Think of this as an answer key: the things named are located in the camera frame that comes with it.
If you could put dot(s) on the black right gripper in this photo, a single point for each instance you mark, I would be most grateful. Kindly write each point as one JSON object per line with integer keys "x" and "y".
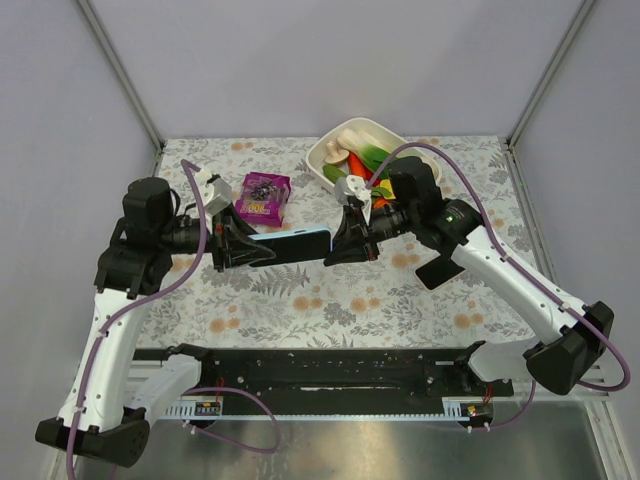
{"x": 369, "y": 235}

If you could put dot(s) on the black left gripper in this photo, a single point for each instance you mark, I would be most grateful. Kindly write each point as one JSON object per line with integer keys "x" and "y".
{"x": 220, "y": 245}

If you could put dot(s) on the black phone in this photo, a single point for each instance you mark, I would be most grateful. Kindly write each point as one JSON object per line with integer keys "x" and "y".
{"x": 295, "y": 246}

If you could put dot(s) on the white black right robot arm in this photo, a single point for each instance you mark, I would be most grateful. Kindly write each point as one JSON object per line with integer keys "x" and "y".
{"x": 569, "y": 335}

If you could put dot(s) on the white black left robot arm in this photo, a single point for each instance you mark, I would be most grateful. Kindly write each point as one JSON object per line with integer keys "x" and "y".
{"x": 96, "y": 421}

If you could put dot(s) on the purple snack box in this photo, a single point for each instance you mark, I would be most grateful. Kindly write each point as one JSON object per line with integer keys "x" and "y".
{"x": 263, "y": 198}

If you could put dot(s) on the floral table cloth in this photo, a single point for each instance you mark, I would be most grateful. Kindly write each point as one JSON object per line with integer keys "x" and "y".
{"x": 372, "y": 304}

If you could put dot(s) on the yellow toy pepper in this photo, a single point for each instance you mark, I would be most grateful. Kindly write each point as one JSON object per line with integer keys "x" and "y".
{"x": 383, "y": 189}

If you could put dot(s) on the green toy pea pod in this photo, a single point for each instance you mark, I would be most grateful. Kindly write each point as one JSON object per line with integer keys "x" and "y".
{"x": 333, "y": 173}

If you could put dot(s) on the toy carrot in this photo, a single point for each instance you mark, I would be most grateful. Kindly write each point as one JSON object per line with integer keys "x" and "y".
{"x": 361, "y": 167}

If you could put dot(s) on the white plastic basin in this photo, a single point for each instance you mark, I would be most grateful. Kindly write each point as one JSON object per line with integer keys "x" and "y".
{"x": 315, "y": 158}

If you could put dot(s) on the toy mushroom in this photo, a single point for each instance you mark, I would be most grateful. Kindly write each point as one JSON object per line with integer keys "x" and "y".
{"x": 336, "y": 155}

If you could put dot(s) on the black smartphone on table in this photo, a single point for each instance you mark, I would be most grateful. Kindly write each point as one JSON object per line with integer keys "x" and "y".
{"x": 437, "y": 272}

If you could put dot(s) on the toy bok choy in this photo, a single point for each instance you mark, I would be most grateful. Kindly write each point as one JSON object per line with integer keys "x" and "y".
{"x": 371, "y": 152}

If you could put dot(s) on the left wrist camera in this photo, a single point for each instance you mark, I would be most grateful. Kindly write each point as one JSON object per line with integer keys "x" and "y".
{"x": 215, "y": 192}

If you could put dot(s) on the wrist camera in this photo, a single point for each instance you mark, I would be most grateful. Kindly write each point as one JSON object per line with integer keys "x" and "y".
{"x": 352, "y": 188}
{"x": 215, "y": 192}

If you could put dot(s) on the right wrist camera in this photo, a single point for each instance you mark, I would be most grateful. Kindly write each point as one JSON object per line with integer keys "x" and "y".
{"x": 352, "y": 188}

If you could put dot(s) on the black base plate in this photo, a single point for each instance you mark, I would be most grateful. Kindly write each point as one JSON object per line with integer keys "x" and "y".
{"x": 434, "y": 373}

